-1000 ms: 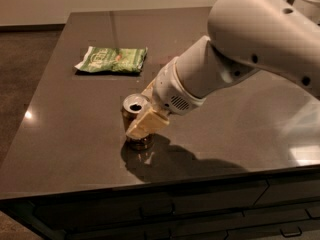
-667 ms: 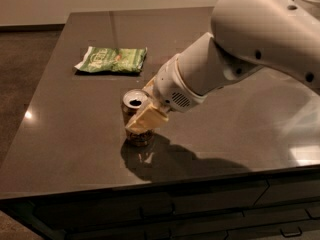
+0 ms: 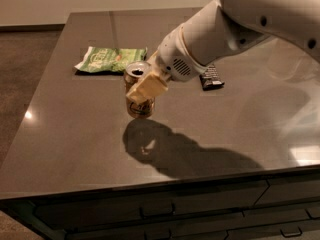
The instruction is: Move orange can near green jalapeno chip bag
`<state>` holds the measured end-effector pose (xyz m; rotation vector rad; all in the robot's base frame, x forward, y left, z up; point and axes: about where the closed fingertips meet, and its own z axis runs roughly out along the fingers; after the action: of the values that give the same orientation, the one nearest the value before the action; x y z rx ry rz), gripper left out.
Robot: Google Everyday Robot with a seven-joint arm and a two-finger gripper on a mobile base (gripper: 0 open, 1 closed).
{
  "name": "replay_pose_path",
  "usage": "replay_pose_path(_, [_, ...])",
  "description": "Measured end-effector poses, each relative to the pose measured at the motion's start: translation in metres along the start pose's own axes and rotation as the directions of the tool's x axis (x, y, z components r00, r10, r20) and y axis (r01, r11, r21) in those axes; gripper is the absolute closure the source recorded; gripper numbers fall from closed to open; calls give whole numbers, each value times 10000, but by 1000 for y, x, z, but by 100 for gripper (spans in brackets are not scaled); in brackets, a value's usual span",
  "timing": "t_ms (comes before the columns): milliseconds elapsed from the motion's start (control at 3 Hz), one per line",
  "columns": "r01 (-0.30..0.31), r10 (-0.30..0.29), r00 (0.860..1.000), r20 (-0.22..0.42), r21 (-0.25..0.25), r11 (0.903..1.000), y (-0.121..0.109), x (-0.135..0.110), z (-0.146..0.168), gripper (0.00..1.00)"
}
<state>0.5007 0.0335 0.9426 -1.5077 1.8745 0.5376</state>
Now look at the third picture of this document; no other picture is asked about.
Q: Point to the green jalapeno chip bag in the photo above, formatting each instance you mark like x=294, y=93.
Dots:
x=115, y=60

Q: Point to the black snack bar wrapper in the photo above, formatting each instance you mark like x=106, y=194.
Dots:
x=210, y=79

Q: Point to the dark drawer cabinet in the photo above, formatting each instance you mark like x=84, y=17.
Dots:
x=282, y=206

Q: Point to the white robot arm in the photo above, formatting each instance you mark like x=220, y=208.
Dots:
x=226, y=28

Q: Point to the orange soda can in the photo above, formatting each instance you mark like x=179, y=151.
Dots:
x=133, y=72

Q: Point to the black drawer handle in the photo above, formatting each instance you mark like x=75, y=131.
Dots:
x=289, y=232
x=153, y=210

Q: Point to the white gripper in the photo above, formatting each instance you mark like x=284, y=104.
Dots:
x=174, y=59

